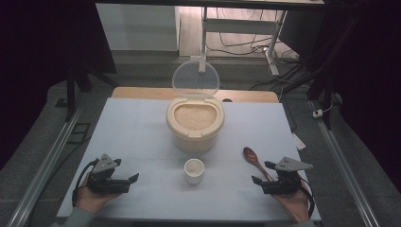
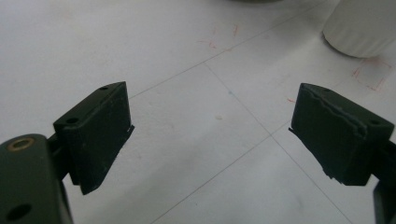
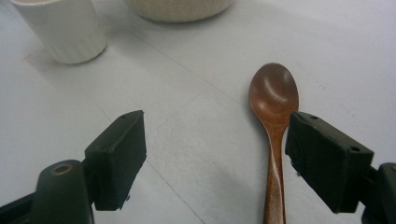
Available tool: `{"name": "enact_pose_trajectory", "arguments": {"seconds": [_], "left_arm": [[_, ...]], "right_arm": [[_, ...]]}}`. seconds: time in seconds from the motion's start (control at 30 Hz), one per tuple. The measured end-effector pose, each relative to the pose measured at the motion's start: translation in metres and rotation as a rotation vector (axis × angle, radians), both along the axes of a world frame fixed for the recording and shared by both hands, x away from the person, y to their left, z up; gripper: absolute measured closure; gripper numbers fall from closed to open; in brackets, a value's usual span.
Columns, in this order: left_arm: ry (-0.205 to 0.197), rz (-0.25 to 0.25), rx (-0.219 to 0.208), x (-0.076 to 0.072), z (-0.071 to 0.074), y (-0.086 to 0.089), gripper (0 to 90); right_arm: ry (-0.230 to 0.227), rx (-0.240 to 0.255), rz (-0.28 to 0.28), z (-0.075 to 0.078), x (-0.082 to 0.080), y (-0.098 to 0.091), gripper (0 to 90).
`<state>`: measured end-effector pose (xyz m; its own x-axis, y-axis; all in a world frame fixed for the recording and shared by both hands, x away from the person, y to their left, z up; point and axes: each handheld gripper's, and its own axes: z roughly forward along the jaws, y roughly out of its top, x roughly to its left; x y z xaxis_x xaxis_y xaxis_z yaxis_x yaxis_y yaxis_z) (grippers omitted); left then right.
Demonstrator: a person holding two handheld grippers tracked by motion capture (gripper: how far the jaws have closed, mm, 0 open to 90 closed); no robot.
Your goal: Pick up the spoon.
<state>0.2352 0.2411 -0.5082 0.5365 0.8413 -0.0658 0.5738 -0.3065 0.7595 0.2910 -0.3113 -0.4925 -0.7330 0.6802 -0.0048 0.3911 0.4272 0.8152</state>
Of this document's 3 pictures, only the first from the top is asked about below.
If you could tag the small white adapter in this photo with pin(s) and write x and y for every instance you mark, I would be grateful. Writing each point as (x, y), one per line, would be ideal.
(317, 113)

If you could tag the black floor bracket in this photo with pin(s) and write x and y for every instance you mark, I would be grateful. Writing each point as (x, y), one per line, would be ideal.
(72, 134)

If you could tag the brown wooden spoon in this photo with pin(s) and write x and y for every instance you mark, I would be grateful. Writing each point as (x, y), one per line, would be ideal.
(250, 155)

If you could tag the white desk frame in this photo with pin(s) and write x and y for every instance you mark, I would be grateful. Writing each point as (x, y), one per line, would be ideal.
(239, 26)

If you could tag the person's right hand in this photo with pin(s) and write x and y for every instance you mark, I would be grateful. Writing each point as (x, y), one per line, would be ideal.
(296, 206)

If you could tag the person's left hand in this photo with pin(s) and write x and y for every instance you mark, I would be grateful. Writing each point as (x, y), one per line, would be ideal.
(90, 201)

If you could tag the beige rice container clear lid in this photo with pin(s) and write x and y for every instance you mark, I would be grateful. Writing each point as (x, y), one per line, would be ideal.
(194, 142)

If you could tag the white table cover sheet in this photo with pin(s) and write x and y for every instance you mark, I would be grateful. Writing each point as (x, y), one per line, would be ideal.
(142, 142)

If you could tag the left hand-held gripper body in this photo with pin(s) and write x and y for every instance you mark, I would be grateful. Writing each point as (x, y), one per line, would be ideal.
(107, 184)

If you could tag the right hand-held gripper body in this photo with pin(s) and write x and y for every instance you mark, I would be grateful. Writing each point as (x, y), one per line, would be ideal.
(287, 186)

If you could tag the black stand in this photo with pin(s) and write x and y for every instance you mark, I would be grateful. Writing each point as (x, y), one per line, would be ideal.
(71, 94)
(324, 85)

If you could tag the white tag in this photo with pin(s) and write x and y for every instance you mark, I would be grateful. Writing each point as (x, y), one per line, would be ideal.
(299, 142)

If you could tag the white rice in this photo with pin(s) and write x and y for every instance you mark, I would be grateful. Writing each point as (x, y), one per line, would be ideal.
(195, 117)

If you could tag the aluminium rail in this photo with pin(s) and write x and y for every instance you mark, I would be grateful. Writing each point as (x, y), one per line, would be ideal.
(343, 164)
(47, 164)

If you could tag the white cup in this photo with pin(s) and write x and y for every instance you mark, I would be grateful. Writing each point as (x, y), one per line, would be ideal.
(194, 176)

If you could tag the wooden table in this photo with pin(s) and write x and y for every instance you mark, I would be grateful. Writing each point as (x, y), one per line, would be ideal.
(142, 93)

